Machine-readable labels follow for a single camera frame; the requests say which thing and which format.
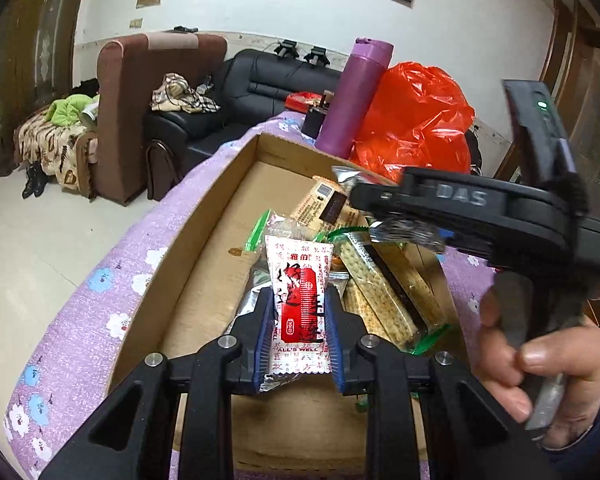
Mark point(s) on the person's right hand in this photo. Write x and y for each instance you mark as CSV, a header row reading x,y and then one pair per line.
x,y
580,355

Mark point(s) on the plaid cloth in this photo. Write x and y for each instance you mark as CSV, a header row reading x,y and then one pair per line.
x,y
180,92

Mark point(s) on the green snack packet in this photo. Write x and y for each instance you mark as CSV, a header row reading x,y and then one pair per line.
x,y
257,232

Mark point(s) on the leaf patterned blanket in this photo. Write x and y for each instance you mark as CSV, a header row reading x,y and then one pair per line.
x,y
50,145

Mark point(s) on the crumpled foil packet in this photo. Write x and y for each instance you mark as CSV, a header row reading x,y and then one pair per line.
x,y
252,290

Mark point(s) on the brown armchair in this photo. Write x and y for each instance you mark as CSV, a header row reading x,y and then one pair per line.
x,y
125,110

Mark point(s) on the silver snack packet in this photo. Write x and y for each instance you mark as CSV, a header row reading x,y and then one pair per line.
x,y
405,232

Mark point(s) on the black device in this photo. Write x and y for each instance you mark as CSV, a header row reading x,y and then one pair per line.
x,y
318,56
286,50

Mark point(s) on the cardboard box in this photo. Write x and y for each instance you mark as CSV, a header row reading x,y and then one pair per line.
x,y
205,280

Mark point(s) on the long cracker packet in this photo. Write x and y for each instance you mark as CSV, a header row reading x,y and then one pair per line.
x,y
362,310
416,280
375,280

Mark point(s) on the small wall label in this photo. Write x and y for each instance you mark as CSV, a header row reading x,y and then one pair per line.
x,y
136,23

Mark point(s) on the small black box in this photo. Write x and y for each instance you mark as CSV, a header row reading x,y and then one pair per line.
x,y
314,121

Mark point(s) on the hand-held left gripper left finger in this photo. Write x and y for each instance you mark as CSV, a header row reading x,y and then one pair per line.
x,y
265,340

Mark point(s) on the red box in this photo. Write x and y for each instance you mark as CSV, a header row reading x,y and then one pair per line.
x,y
302,101

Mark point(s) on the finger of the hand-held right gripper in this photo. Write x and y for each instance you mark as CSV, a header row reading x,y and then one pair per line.
x,y
380,197

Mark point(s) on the wooden framed glass door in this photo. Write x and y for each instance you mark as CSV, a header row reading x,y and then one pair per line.
x,y
590,85

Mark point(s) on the black boots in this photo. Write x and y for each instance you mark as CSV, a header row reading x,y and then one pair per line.
x,y
34,182

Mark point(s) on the green cloth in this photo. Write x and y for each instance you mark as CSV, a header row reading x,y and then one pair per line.
x,y
67,110

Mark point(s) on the orange cracker packet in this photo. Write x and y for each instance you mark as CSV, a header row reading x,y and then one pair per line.
x,y
312,207

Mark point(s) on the red white snack packet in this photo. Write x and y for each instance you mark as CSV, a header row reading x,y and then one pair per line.
x,y
297,305

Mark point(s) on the dark wooden door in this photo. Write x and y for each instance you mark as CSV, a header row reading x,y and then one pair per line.
x,y
30,60

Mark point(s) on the black leather sofa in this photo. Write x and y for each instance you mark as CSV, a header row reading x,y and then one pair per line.
x,y
260,90

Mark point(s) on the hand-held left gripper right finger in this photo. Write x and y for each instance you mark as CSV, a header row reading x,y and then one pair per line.
x,y
336,345

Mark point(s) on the red plastic bag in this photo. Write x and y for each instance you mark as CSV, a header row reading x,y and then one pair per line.
x,y
415,120

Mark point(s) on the purple bottle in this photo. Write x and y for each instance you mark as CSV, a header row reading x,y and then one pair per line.
x,y
350,95

